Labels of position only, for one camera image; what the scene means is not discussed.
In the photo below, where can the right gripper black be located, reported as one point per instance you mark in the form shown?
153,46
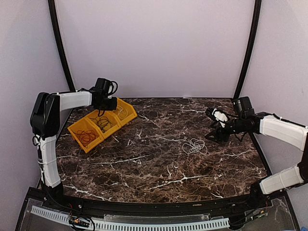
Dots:
218,136

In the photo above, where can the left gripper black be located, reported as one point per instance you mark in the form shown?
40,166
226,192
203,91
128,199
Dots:
113,106

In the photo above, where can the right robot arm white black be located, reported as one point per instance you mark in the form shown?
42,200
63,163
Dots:
287,131

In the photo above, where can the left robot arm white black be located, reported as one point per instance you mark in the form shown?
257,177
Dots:
45,123

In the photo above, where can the middle yellow plastic bin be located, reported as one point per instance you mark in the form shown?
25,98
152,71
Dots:
108,124

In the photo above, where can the yellow plastic bin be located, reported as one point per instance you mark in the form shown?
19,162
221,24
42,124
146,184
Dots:
125,112
86,133
108,124

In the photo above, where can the left yellow plastic bin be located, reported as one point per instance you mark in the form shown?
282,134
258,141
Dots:
86,133

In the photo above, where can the right yellow plastic bin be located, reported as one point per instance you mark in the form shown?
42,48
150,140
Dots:
125,112

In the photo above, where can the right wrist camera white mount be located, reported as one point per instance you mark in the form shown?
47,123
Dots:
217,116

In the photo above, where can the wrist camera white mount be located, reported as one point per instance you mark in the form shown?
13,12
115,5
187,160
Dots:
112,89
217,116

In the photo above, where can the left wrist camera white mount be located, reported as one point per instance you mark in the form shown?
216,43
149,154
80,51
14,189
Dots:
112,89

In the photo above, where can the black front rail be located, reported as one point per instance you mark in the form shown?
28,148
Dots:
221,207

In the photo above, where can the small circuit board with wires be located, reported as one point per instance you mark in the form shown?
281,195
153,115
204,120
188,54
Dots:
78,222

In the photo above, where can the white slotted cable duct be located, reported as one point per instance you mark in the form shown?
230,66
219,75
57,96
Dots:
116,223

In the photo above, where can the left black frame post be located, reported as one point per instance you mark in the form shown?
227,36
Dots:
59,44

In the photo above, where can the black frame post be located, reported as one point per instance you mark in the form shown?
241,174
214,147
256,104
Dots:
249,48
59,44

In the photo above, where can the right black frame post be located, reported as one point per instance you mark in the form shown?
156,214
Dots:
249,48

